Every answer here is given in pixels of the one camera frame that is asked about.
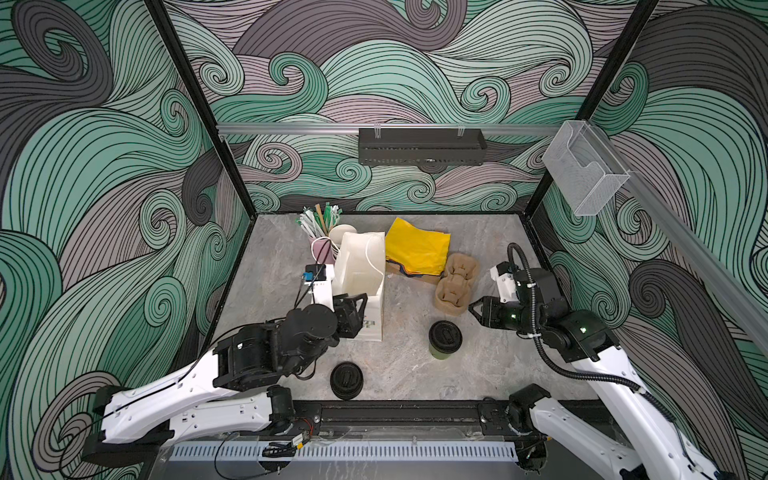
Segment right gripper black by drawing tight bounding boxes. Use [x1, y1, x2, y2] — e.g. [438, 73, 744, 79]
[466, 293, 541, 335]

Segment black cup lid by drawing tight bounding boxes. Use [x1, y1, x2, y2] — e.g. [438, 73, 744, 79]
[428, 320, 463, 349]

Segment green paper coffee cup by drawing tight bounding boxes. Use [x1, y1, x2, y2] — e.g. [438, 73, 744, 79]
[429, 343, 460, 360]

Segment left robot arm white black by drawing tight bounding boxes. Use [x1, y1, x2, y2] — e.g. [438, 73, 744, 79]
[81, 294, 368, 468]

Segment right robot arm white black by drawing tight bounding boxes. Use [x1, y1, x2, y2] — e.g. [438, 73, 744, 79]
[469, 243, 736, 479]

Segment white paper gift bag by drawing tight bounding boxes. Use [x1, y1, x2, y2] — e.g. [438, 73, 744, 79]
[332, 232, 386, 342]

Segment brown pulp cup carrier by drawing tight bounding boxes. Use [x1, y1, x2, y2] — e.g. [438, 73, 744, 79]
[434, 252, 480, 317]

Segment stack of black cup lids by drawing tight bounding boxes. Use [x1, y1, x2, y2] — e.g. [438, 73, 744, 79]
[330, 362, 364, 401]

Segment stack of green paper cups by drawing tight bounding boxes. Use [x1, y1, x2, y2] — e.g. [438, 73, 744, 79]
[328, 224, 358, 247]

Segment yellow napkin stack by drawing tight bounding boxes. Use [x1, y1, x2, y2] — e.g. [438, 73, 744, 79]
[385, 217, 451, 278]

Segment pink holder with straws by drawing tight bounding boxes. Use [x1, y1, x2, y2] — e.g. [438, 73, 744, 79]
[297, 203, 342, 262]

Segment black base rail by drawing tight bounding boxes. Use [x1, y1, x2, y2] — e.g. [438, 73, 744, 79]
[288, 398, 533, 437]

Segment white slotted cable duct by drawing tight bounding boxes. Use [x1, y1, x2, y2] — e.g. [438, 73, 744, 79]
[170, 440, 518, 463]

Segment black wall tray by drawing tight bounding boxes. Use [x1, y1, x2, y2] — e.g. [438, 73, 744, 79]
[358, 127, 488, 167]

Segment clear acrylic wall holder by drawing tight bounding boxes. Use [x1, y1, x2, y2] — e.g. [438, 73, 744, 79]
[542, 120, 630, 217]

